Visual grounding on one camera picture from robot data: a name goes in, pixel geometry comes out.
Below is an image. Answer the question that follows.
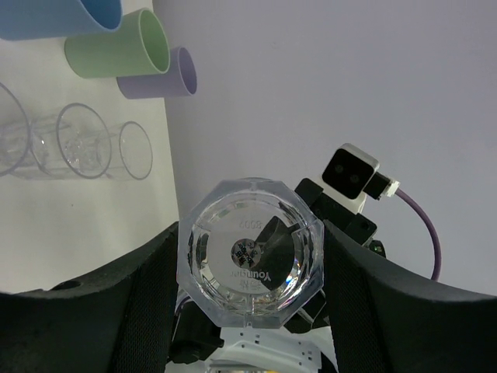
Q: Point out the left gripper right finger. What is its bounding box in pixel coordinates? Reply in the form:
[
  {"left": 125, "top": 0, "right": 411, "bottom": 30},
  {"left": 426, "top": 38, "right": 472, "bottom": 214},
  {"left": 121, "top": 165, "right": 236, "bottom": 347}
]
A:
[{"left": 324, "top": 221, "right": 496, "bottom": 372}]

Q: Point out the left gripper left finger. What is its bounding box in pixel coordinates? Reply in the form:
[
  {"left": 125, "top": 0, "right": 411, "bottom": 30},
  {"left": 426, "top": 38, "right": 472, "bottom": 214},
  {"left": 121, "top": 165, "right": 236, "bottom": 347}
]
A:
[{"left": 1, "top": 224, "right": 178, "bottom": 372}]

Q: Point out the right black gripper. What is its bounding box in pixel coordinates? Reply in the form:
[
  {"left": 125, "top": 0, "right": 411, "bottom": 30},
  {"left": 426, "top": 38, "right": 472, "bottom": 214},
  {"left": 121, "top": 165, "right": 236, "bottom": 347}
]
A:
[{"left": 294, "top": 178, "right": 386, "bottom": 256}]

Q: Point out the clear glass cup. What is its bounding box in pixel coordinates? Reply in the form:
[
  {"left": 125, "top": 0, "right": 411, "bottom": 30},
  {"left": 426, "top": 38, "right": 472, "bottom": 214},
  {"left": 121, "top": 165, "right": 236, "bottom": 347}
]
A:
[
  {"left": 176, "top": 177, "right": 325, "bottom": 329},
  {"left": 1, "top": 84, "right": 30, "bottom": 176},
  {"left": 92, "top": 120, "right": 153, "bottom": 181},
  {"left": 30, "top": 103, "right": 112, "bottom": 180}
]

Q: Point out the purple plastic cup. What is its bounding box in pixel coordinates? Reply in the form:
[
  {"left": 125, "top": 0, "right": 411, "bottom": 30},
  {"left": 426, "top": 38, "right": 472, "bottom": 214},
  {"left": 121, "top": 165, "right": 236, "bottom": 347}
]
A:
[{"left": 116, "top": 47, "right": 197, "bottom": 99}]

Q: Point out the green plastic cup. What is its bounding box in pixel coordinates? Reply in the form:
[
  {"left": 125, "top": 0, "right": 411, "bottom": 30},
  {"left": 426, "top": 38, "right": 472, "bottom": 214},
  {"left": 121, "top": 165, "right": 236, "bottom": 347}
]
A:
[{"left": 64, "top": 9, "right": 170, "bottom": 78}]

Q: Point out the blue plastic cup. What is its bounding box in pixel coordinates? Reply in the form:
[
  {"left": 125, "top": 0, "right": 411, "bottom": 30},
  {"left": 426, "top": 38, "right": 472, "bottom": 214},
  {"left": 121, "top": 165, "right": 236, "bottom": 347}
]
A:
[{"left": 1, "top": 0, "right": 123, "bottom": 40}]

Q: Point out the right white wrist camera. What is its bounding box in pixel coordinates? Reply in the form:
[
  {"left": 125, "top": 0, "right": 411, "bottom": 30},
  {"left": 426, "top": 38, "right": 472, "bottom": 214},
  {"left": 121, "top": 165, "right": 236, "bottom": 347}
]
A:
[{"left": 314, "top": 143, "right": 400, "bottom": 214}]

